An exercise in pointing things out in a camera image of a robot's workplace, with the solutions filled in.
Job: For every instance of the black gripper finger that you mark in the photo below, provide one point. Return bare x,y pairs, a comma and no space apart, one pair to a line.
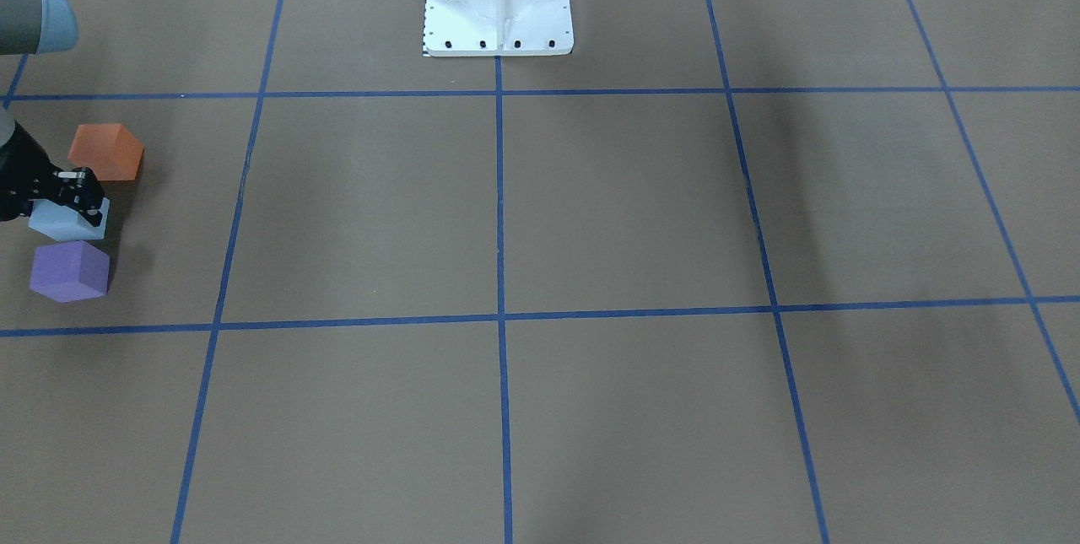
81,191

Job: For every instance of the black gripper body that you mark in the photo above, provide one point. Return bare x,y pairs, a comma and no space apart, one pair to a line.
25,175

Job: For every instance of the light blue foam block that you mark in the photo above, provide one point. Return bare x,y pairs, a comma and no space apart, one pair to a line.
63,224

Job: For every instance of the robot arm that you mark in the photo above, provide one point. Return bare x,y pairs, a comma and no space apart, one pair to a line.
30,27

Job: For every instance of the orange foam block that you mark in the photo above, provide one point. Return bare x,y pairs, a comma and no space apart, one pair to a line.
111,151

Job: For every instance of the purple foam block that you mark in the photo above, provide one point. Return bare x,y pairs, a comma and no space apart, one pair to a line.
68,272

